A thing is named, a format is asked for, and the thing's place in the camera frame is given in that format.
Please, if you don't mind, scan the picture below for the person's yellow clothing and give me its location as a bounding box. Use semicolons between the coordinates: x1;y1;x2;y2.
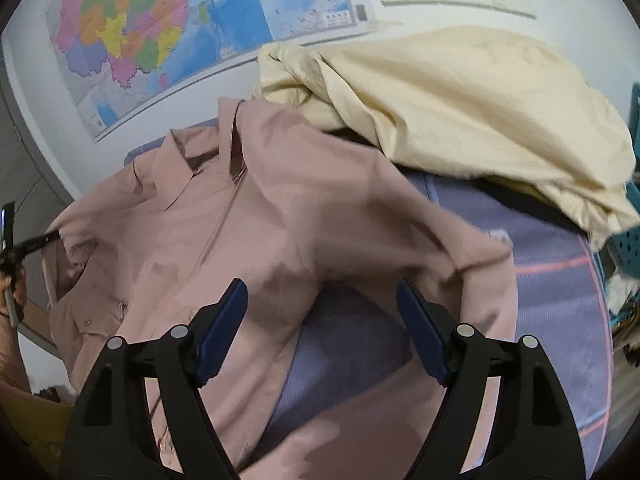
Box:
0;380;76;480

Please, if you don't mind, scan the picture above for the cream cloth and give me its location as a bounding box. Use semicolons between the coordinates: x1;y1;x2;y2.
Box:
252;25;640;251

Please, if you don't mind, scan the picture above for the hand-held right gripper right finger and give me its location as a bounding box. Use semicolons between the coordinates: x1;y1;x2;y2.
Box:
396;277;586;480

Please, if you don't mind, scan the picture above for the grey door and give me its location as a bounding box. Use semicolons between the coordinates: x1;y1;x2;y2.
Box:
0;82;76;243

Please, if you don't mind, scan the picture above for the colourful wall map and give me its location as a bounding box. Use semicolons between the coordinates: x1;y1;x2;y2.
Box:
45;0;275;143

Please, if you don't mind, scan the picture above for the person's left forearm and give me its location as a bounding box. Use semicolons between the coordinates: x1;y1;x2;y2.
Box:
0;305;33;393

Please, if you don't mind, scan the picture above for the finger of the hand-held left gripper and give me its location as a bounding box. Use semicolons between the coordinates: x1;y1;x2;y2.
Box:
12;230;61;262

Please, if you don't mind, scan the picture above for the dark cloth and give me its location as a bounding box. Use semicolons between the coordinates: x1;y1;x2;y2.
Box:
470;172;593;233

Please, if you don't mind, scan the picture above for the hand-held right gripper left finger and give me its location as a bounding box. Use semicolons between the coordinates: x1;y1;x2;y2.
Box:
57;277;249;480

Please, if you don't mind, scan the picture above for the purple plaid bed sheet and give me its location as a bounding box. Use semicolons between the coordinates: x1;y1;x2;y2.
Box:
122;117;616;480

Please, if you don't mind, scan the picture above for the person's left hand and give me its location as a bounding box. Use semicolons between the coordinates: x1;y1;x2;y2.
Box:
7;264;28;311

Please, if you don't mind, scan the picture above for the teal plastic basket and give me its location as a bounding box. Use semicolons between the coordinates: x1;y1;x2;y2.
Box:
600;82;640;311

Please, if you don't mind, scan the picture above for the pink collared shirt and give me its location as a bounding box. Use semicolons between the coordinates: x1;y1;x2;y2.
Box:
47;97;518;480

